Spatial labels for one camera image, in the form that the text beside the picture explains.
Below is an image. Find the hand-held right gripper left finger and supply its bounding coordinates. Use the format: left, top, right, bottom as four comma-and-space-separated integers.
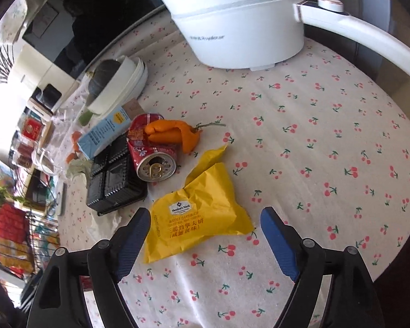
27, 207, 151, 328

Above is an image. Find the black television screen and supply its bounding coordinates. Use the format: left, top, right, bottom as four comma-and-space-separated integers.
22, 0, 158, 80

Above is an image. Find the clear bag with oranges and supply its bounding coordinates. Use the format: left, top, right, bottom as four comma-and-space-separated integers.
32, 143, 69, 175

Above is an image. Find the black plastic tray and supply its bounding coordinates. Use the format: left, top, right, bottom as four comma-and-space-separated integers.
86, 136, 148, 215

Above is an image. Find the crushed red drink can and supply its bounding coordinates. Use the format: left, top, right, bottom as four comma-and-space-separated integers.
127, 113, 178, 182

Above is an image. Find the cherry print tablecloth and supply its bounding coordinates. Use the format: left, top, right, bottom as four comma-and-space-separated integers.
56, 5, 410, 328

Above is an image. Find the dry twig bouquet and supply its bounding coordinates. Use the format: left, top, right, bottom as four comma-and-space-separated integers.
0, 39, 18, 87

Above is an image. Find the white electric cooking pot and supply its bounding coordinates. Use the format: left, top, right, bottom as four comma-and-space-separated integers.
152, 0, 410, 87

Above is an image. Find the black wire rack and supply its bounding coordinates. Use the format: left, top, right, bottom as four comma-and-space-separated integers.
0, 210, 61, 278

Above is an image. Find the dark green squash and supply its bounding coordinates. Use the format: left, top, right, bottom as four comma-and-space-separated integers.
89, 59, 123, 97

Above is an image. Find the red tin box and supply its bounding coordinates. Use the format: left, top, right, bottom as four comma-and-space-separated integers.
20, 116, 43, 141

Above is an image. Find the blue drink carton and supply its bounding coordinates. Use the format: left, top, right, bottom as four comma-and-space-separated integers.
78, 106, 133, 160

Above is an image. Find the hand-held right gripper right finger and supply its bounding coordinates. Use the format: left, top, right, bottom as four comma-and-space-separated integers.
260, 206, 386, 328

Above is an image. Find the orange peel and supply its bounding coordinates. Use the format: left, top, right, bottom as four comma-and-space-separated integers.
144, 119, 227, 153

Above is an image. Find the stack of white bowls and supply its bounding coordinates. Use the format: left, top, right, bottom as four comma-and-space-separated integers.
86, 55, 148, 115

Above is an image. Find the yellow snack packet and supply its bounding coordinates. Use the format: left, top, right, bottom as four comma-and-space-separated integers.
143, 143, 255, 264

